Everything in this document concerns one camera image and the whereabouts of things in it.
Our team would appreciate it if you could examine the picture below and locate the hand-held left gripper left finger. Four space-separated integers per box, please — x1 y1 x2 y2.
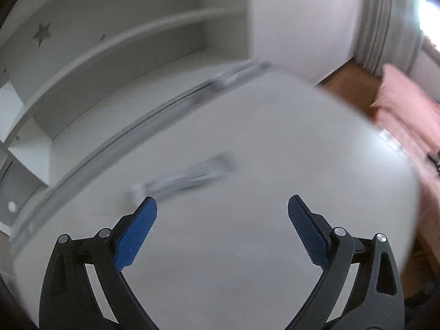
39 197 159 330

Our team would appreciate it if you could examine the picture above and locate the white shelf unit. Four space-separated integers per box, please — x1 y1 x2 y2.
0 0 272 238

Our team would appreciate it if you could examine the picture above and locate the grey star sticker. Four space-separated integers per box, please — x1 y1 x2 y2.
32 21 52 46

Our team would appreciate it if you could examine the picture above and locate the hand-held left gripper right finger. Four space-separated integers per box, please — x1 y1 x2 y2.
287 195 406 330

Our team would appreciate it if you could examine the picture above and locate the grey striped curtain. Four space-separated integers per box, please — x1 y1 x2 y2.
354 0 427 76

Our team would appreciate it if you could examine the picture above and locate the pink blanket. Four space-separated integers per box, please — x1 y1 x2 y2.
369 64 440 248

